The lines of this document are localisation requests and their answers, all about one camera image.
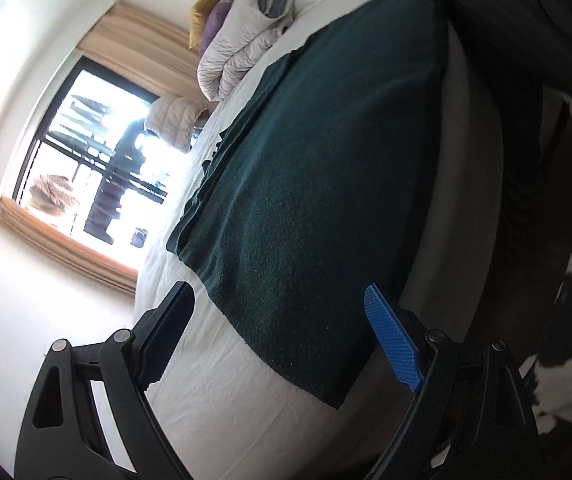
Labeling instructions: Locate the folded beige quilted duvet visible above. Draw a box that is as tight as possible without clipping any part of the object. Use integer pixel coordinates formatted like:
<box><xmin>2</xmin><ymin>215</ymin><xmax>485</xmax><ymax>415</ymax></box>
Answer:
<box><xmin>197</xmin><ymin>0</ymin><xmax>295</xmax><ymax>102</ymax></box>

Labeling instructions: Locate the mustard yellow pillow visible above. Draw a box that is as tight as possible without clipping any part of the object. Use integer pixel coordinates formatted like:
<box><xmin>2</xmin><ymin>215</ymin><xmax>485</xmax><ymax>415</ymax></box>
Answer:
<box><xmin>188</xmin><ymin>0</ymin><xmax>220</xmax><ymax>49</ymax></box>

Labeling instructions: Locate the beige curtain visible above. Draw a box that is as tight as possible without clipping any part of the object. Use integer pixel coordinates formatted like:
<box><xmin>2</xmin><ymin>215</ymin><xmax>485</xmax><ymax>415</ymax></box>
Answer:
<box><xmin>0</xmin><ymin>196</ymin><xmax>137</xmax><ymax>297</ymax></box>
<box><xmin>77</xmin><ymin>3</ymin><xmax>208</xmax><ymax>103</ymax></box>

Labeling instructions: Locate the beige curtain left side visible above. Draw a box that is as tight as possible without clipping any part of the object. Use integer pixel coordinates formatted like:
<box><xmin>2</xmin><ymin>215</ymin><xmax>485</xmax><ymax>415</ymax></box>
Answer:
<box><xmin>0</xmin><ymin>196</ymin><xmax>137</xmax><ymax>297</ymax></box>

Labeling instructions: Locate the black window frame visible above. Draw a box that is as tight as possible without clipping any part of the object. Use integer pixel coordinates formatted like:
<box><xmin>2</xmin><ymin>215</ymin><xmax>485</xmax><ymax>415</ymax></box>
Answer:
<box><xmin>13</xmin><ymin>58</ymin><xmax>170</xmax><ymax>248</ymax></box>

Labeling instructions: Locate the beige puffer jacket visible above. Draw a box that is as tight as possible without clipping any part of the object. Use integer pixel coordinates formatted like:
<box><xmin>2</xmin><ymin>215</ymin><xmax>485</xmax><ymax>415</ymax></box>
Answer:
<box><xmin>144</xmin><ymin>94</ymin><xmax>208</xmax><ymax>154</ymax></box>

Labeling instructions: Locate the beige curtain right side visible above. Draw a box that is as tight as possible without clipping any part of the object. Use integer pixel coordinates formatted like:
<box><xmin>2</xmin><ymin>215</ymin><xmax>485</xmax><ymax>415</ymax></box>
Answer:
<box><xmin>77</xmin><ymin>3</ymin><xmax>208</xmax><ymax>103</ymax></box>

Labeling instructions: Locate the purple pillow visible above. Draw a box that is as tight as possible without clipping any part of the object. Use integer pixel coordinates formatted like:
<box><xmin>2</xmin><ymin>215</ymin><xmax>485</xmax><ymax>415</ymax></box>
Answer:
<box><xmin>199</xmin><ymin>0</ymin><xmax>234</xmax><ymax>55</ymax></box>

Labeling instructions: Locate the dark green knit garment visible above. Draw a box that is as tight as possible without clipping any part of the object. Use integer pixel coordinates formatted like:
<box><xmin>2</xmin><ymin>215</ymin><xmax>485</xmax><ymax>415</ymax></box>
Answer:
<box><xmin>167</xmin><ymin>0</ymin><xmax>449</xmax><ymax>408</ymax></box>

